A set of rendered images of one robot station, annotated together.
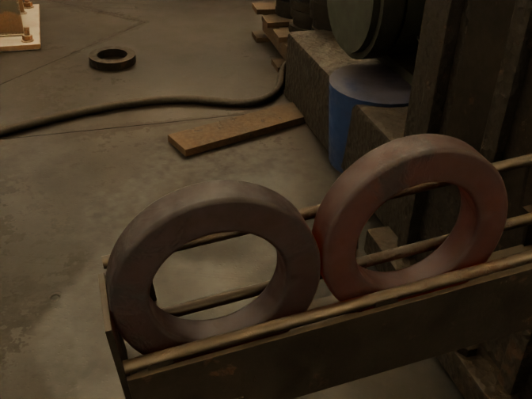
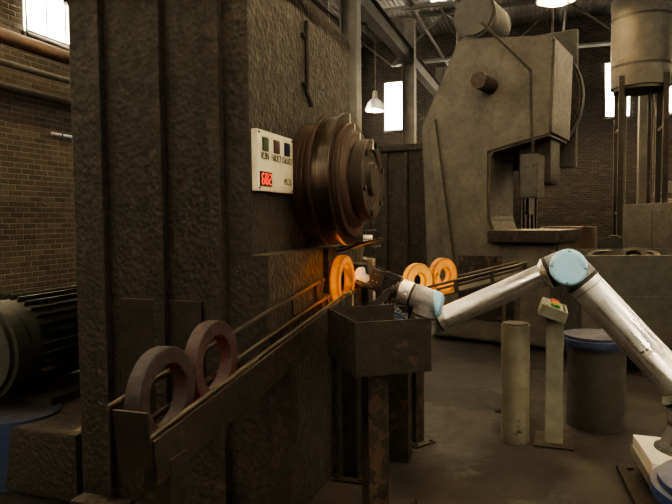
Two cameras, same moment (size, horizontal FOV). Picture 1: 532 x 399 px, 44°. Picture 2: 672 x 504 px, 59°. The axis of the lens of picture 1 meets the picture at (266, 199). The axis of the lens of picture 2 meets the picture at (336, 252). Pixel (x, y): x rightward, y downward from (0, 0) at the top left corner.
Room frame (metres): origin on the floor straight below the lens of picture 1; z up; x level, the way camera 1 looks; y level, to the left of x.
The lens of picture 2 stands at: (-0.51, 0.75, 0.97)
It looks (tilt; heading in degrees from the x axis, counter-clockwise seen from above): 3 degrees down; 307
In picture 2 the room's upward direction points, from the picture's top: 1 degrees counter-clockwise
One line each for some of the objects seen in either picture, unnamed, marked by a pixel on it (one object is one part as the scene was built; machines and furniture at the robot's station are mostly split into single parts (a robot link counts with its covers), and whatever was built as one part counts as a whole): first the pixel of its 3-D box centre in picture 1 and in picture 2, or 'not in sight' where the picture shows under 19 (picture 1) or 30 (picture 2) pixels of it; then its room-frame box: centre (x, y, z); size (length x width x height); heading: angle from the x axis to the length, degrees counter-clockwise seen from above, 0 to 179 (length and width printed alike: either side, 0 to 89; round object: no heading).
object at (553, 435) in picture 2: not in sight; (554, 371); (0.27, -1.87, 0.31); 0.24 x 0.16 x 0.62; 108
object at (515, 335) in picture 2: not in sight; (515, 381); (0.41, -1.78, 0.26); 0.12 x 0.12 x 0.52
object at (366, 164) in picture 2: not in sight; (368, 179); (0.67, -1.03, 1.11); 0.28 x 0.06 x 0.28; 108
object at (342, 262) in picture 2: not in sight; (342, 280); (0.77, -1.00, 0.75); 0.18 x 0.03 x 0.18; 106
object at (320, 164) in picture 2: not in sight; (341, 180); (0.77, -1.00, 1.11); 0.47 x 0.06 x 0.47; 108
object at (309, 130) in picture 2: not in sight; (320, 180); (0.84, -0.97, 1.12); 0.47 x 0.10 x 0.47; 108
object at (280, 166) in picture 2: not in sight; (273, 163); (0.77, -0.64, 1.15); 0.26 x 0.02 x 0.18; 108
